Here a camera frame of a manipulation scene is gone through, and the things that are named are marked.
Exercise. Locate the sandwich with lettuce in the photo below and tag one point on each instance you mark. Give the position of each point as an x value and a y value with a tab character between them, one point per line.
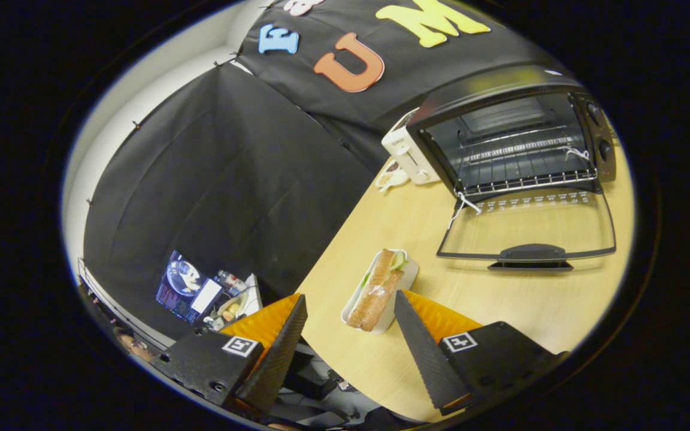
378	287

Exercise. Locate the computer monitor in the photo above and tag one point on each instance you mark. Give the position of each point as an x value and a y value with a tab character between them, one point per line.
186	290

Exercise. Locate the small white dish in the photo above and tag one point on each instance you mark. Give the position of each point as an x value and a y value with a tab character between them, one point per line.
390	178

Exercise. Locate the black toaster oven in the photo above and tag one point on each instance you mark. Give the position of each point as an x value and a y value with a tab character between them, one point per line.
501	84

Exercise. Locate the white rectangular tray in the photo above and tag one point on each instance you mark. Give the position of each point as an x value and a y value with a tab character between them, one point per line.
410	270

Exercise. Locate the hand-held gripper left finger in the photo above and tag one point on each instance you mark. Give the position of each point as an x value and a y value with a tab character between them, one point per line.
276	353

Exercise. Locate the white pop-up toaster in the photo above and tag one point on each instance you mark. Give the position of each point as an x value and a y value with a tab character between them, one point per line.
408	152

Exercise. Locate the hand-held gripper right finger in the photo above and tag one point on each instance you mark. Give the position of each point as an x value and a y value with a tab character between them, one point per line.
426	353

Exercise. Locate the bowl of food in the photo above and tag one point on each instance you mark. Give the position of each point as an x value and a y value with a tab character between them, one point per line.
232	306

